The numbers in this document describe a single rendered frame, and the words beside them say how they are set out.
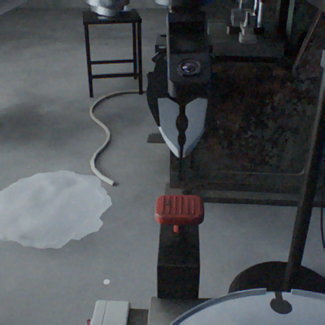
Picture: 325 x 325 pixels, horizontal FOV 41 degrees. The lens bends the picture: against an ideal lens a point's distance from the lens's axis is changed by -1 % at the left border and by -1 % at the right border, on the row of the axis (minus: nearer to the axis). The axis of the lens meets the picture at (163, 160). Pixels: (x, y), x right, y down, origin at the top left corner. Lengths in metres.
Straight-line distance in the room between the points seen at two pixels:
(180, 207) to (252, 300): 0.20
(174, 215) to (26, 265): 1.18
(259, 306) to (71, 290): 1.19
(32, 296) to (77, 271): 0.18
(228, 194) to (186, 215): 1.40
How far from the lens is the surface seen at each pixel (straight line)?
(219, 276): 1.62
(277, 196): 2.04
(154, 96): 0.55
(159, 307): 0.64
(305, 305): 0.47
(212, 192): 2.01
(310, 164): 1.24
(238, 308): 0.46
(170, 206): 0.62
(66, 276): 1.65
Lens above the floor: 1.11
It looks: 29 degrees down
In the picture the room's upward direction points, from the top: straight up
